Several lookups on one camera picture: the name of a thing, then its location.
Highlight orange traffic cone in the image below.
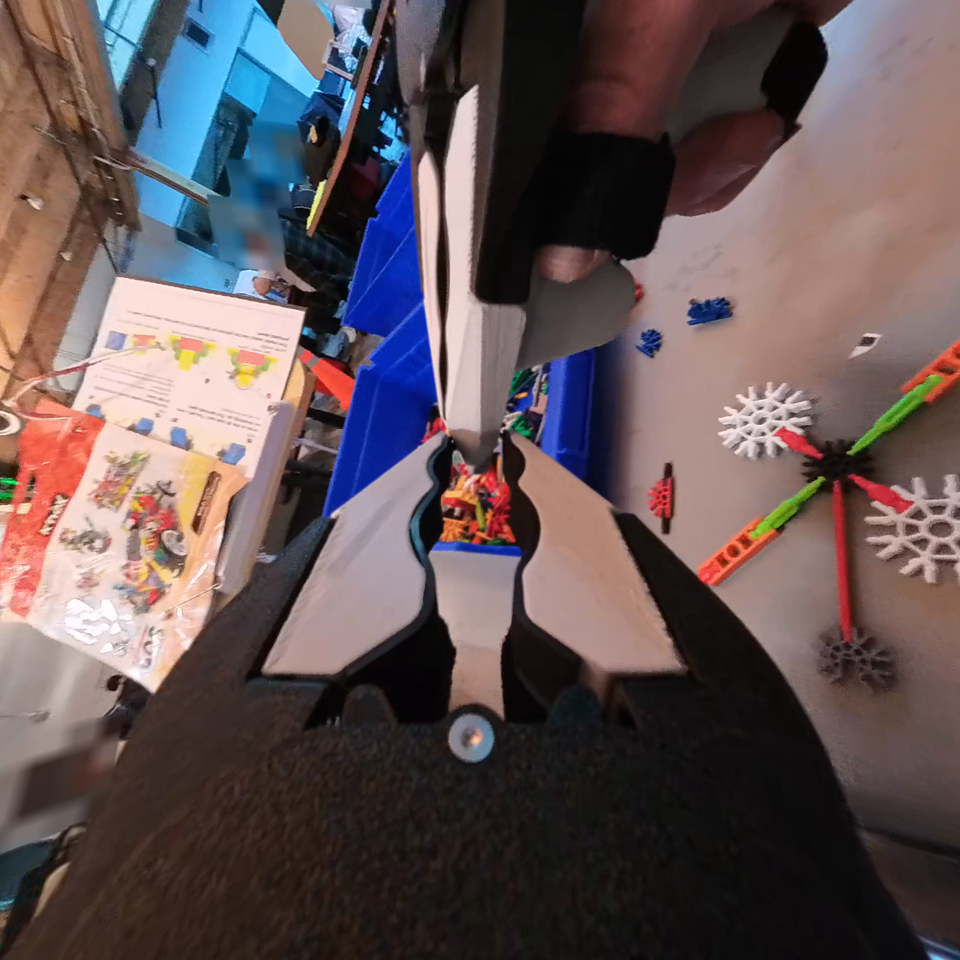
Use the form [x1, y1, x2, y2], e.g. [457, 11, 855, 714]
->
[298, 348, 358, 412]

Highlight person's right hand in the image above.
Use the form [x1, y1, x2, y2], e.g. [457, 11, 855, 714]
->
[536, 0, 856, 285]

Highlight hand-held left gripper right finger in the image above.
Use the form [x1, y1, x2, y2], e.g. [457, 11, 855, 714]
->
[499, 433, 689, 723]

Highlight empty blue divided bin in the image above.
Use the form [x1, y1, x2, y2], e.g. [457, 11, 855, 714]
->
[341, 150, 440, 339]

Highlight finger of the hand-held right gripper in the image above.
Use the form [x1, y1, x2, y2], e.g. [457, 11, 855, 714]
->
[442, 84, 528, 472]
[414, 144, 451, 426]

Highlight toy rod and connector assembly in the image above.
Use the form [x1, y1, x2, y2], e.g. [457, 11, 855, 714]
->
[697, 337, 960, 691]

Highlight long wooden workbench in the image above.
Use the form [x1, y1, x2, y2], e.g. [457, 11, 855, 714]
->
[306, 0, 397, 235]

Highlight red connector with black rod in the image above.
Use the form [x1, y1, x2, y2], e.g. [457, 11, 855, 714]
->
[647, 461, 676, 535]

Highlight pile of colourful toy pieces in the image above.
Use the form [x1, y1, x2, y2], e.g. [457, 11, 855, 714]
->
[423, 367, 552, 545]

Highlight white instruction sheet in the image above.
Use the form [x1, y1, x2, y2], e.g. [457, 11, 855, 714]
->
[71, 276, 307, 470]

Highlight blue plastic bin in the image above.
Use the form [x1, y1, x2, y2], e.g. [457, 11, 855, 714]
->
[322, 300, 601, 556]

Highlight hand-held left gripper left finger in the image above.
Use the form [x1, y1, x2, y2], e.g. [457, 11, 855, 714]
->
[261, 433, 456, 712]

